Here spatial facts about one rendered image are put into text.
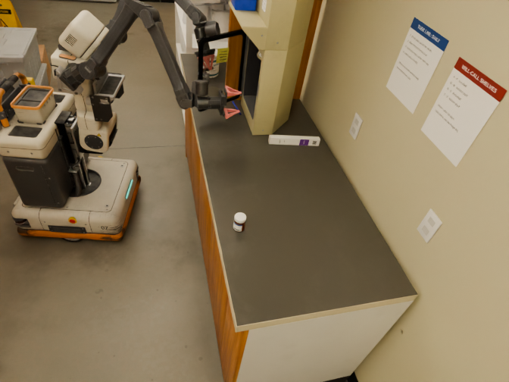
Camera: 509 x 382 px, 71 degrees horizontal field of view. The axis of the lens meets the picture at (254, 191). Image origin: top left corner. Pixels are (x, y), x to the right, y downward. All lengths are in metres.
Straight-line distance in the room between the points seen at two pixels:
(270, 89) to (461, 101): 0.89
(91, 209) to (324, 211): 1.52
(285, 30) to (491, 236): 1.14
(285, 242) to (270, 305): 0.29
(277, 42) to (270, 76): 0.17
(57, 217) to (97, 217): 0.24
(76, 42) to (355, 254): 1.59
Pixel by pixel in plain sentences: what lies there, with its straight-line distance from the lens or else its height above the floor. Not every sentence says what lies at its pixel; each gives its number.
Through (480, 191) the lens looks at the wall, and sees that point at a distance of 1.28.
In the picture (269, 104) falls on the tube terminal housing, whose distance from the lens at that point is 1.89.
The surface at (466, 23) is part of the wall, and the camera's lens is 1.36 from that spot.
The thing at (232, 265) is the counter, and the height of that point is 0.94.
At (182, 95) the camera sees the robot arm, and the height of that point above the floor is 1.23.
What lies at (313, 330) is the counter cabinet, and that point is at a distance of 1.46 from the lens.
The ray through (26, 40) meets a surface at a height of 0.65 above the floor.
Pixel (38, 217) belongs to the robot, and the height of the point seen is 0.25.
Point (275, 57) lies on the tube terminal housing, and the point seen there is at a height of 1.38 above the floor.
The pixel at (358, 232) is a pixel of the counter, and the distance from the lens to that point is 1.61.
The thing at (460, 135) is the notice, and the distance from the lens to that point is 1.32.
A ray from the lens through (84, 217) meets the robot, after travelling 2.51.
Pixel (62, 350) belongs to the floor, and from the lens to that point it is 2.36.
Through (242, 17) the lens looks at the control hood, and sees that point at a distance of 1.80.
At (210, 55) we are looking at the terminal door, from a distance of 1.92.
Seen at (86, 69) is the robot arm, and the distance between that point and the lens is 1.86.
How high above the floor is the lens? 2.07
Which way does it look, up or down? 44 degrees down
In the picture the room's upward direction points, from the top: 10 degrees clockwise
